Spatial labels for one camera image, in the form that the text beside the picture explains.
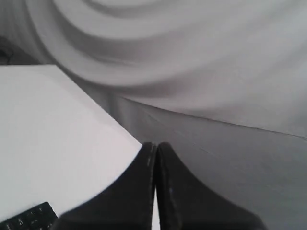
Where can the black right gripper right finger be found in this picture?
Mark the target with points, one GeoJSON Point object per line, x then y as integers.
{"type": "Point", "coordinates": [185, 203]}

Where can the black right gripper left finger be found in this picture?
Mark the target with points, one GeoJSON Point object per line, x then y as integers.
{"type": "Point", "coordinates": [127, 204]}

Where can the black acer keyboard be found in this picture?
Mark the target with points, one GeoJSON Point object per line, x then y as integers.
{"type": "Point", "coordinates": [40, 217]}

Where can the grey backdrop cloth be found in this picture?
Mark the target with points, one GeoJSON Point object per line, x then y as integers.
{"type": "Point", "coordinates": [224, 81]}

